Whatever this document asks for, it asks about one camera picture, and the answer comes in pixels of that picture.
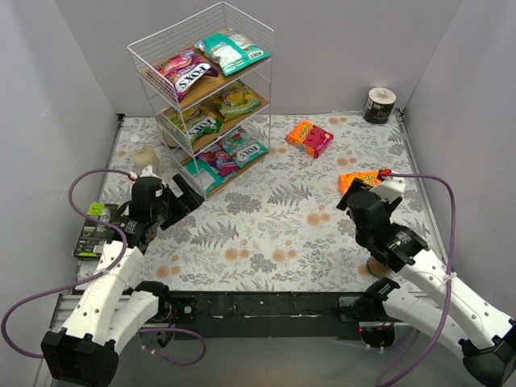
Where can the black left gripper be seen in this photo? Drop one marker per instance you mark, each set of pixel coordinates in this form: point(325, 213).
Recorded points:
point(174, 200)

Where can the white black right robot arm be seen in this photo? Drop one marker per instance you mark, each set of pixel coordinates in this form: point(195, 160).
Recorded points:
point(479, 334)

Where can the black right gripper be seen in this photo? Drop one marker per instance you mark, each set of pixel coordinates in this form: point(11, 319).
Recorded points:
point(347, 197)

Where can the teal Fox's fruit candy bag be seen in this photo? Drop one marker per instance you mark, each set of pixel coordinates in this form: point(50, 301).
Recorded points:
point(242, 147)

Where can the teal mint candy bag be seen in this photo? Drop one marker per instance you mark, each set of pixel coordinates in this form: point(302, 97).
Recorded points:
point(204, 175)
point(231, 51)

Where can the white wire wooden shelf rack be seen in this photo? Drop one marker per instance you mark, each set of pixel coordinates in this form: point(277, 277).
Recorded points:
point(156, 48)

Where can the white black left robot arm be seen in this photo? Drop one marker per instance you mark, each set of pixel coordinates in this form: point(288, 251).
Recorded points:
point(85, 351)

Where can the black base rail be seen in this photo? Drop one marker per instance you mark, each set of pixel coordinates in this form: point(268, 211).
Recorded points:
point(253, 314)

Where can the black green product box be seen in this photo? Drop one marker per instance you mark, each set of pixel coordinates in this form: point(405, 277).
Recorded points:
point(93, 236)

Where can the red orange candy box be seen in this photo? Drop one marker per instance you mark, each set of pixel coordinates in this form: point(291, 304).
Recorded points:
point(310, 138)

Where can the floral patterned table mat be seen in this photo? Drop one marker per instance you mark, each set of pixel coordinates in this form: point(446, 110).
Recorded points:
point(276, 227)

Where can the cream liquid bottle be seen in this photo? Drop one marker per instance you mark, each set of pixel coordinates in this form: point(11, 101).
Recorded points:
point(144, 155)

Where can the metal tin can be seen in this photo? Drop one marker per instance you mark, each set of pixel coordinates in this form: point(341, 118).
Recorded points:
point(376, 268)

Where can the green yellow Fox's candy bag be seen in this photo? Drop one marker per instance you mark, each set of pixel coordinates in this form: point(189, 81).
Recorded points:
point(235, 101)
point(195, 122)

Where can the purple Fox's berries candy bag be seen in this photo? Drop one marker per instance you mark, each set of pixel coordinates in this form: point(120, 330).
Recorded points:
point(178, 73)
point(219, 160)

